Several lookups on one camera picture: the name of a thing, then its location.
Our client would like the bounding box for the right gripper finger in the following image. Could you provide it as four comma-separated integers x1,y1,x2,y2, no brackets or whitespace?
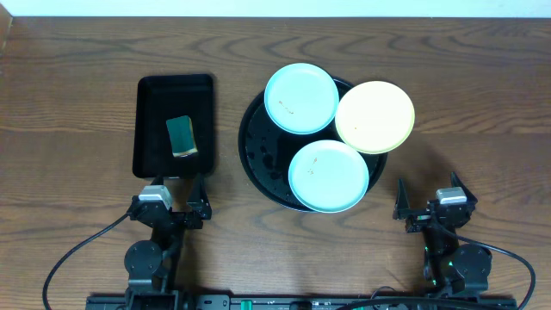
393,179,410,220
450,171,478,203

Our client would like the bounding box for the green yellow sponge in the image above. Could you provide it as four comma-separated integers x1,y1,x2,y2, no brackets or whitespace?
166,115,197,158

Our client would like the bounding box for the light blue plate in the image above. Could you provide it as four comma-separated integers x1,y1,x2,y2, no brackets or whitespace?
288,139,370,214
263,63,339,135

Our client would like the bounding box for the yellow plate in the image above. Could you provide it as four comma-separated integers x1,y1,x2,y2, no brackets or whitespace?
335,81,415,154

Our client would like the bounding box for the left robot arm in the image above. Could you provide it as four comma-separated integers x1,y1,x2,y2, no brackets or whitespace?
124,174,212,294

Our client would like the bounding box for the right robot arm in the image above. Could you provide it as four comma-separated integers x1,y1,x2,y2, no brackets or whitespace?
393,173,492,299

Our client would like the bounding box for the black rectangular tray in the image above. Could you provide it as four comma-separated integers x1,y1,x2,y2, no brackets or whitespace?
132,74,214,178

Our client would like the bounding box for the black round tray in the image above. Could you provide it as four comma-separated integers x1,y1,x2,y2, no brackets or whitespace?
238,76,388,214

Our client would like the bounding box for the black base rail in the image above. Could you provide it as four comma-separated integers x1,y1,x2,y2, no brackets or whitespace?
84,294,517,310

